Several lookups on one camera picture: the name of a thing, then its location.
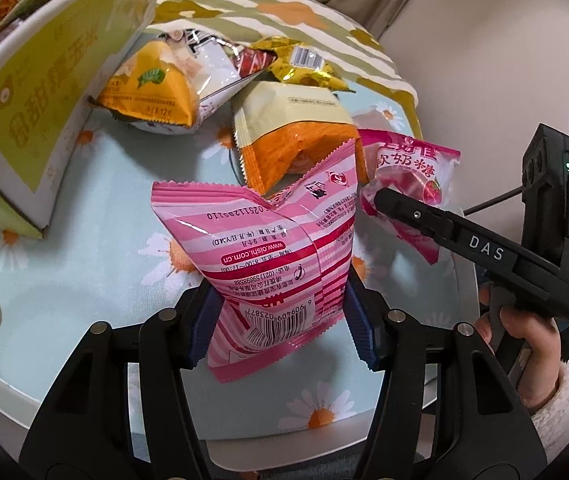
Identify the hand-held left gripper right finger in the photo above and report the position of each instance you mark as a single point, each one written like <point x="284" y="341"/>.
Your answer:
<point x="362" y="330"/>

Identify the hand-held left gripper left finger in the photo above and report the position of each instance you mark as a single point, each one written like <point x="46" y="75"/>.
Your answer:
<point x="204" y="320"/>

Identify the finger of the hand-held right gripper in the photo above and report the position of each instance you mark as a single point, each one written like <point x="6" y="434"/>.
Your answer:
<point x="414" y="215"/>

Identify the pink candy packet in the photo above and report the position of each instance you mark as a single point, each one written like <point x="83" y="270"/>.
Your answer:
<point x="414" y="170"/>

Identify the pink striped snack packet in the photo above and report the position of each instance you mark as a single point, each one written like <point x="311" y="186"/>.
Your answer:
<point x="274" y="260"/>

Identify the yellow-green cardboard box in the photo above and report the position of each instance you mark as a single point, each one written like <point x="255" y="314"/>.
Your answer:
<point x="49" y="90"/>

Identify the person's right forearm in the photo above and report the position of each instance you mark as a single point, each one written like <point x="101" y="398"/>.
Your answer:
<point x="561" y="420"/>

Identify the person's right hand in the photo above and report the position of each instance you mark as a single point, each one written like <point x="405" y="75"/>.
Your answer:
<point x="529" y="355"/>

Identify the orange cream snack packet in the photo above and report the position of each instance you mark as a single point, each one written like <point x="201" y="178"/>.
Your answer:
<point x="294" y="145"/>

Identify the gold yellow snack packet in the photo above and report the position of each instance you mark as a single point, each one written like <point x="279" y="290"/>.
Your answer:
<point x="309" y="72"/>

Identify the orange white snack packet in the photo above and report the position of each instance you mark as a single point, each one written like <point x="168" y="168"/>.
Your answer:
<point x="154" y="90"/>

